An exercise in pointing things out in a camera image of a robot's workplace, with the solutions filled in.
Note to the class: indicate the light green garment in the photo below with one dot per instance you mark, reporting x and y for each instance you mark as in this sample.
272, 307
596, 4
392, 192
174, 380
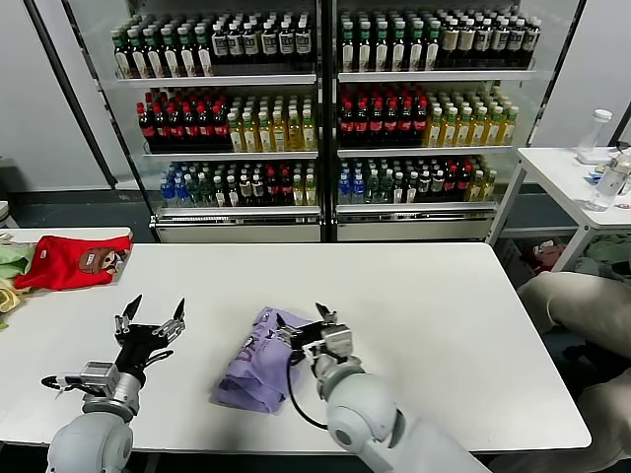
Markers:
12, 261

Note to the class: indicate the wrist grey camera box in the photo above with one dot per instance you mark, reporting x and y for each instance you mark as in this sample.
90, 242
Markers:
98, 377
339, 341

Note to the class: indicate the glass display drinks cooler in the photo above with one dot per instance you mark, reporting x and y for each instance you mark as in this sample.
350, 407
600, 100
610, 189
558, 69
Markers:
236, 229
414, 229

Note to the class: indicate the right wrist grey camera box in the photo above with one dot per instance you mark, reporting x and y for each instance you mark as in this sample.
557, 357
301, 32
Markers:
339, 341

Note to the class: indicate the dark drink bottle white cap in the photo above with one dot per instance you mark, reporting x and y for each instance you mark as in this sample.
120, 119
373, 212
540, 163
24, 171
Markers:
220, 193
437, 185
398, 189
424, 187
245, 189
232, 193
411, 189
257, 189

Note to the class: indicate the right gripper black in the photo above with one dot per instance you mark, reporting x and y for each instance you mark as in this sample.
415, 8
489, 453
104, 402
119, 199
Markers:
308, 336

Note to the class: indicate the cola bottle red cap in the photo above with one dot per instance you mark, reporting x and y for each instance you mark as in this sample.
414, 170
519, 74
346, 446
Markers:
346, 125
463, 183
361, 125
190, 129
405, 125
449, 184
175, 130
147, 130
285, 189
375, 125
219, 129
161, 130
271, 189
419, 125
204, 129
390, 125

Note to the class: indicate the red clothing pile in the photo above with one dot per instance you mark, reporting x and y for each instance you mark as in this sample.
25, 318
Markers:
542, 256

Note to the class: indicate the clear bottle white cap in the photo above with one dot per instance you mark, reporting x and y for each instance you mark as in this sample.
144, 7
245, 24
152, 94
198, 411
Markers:
594, 133

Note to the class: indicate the dark tea bottle green cap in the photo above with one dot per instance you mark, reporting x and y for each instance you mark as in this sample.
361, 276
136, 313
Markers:
171, 58
188, 57
155, 59
398, 54
204, 56
348, 54
415, 54
432, 53
122, 61
364, 54
381, 54
138, 60

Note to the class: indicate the dark bottle blue-white label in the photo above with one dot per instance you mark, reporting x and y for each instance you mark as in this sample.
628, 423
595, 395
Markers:
483, 39
530, 37
286, 43
516, 38
218, 47
500, 38
302, 43
269, 44
235, 46
252, 45

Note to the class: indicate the left wrist grey camera box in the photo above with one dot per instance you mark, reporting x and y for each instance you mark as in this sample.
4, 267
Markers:
98, 377

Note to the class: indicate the dark green clothing pile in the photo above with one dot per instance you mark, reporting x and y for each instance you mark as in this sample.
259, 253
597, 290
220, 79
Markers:
611, 256

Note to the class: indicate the blue water bottle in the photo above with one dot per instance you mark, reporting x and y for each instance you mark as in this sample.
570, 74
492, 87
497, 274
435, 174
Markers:
167, 189
181, 190
344, 189
358, 189

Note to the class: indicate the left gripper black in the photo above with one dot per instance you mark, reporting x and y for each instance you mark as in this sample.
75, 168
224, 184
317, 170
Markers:
135, 345

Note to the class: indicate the yellow juice bottle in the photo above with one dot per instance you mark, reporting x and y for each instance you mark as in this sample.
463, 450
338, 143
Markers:
308, 131
236, 134
492, 128
449, 129
250, 134
477, 186
297, 191
310, 190
264, 134
294, 132
477, 129
508, 126
463, 129
279, 133
489, 184
435, 129

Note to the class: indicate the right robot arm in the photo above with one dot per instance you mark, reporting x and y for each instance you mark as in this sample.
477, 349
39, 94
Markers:
365, 409

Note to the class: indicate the light purple printed t-shirt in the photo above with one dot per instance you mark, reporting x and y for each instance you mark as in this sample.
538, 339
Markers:
246, 374

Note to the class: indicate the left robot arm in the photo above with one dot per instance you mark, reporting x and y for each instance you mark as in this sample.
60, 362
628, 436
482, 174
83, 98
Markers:
93, 438

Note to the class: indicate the red bear print garment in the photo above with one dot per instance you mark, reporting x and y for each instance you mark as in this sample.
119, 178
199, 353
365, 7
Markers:
59, 268

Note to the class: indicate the person in beige trousers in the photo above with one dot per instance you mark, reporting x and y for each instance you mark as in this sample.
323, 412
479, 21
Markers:
577, 305

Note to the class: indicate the dark bottle beige label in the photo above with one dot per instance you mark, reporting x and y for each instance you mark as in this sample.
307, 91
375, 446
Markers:
449, 42
466, 42

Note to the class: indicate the pale yellow garment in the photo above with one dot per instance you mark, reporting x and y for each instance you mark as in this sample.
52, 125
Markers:
7, 298

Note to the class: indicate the black framed glass door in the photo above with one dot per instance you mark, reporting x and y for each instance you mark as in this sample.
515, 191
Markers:
93, 113
557, 74

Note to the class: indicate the blue packet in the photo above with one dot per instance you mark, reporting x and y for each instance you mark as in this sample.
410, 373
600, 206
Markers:
594, 171

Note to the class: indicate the white side table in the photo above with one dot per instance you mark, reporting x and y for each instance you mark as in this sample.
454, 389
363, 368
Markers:
552, 172

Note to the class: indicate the small white box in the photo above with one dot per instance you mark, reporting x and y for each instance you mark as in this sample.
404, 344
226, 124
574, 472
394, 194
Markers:
589, 158

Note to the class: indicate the white cooler shelf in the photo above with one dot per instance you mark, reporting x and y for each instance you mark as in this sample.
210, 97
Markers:
236, 211
231, 155
414, 208
222, 80
434, 76
424, 152

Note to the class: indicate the green clear bottle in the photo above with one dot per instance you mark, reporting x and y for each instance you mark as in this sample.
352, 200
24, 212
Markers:
386, 188
373, 188

